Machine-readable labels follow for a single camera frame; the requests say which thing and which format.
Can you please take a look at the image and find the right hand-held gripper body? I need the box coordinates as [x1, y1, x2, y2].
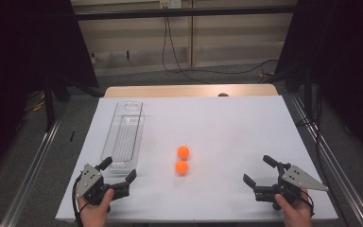
[253, 162, 330, 212]

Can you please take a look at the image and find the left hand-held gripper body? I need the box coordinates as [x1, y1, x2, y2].
[75, 163, 130, 206]

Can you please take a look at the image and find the clear plastic tray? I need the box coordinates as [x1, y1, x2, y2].
[99, 100, 146, 176]

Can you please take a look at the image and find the orange ball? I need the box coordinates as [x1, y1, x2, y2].
[177, 145, 191, 160]
[174, 160, 189, 176]

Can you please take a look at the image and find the person's left hand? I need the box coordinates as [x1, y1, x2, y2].
[77, 188, 115, 227]

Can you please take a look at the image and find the person's right hand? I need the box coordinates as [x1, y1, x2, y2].
[274, 187, 315, 227]

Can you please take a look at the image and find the white table cover board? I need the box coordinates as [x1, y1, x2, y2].
[55, 96, 339, 223]

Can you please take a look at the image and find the black metal stand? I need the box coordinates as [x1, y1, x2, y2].
[302, 66, 317, 123]
[42, 74, 106, 133]

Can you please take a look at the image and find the dark curtain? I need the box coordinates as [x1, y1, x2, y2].
[0, 0, 99, 183]
[273, 0, 363, 168]

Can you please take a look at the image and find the black horizontal bar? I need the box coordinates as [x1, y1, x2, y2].
[74, 5, 297, 22]

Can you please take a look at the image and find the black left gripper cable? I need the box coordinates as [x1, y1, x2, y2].
[71, 176, 85, 227]

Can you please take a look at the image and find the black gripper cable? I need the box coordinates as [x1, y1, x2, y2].
[299, 188, 316, 218]
[71, 176, 85, 227]

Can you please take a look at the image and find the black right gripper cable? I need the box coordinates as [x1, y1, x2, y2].
[299, 188, 316, 218]

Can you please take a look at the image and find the aluminium floor rail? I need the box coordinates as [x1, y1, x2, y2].
[287, 93, 363, 227]
[0, 107, 69, 227]

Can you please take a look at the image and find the black floor cable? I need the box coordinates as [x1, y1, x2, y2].
[296, 88, 329, 187]

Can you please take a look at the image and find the yellow cable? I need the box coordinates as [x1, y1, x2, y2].
[27, 98, 47, 114]

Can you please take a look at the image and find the black hanging cable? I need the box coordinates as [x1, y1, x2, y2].
[165, 17, 280, 76]
[161, 17, 213, 85]

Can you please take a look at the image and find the white wall socket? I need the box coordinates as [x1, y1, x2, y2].
[159, 0, 183, 9]

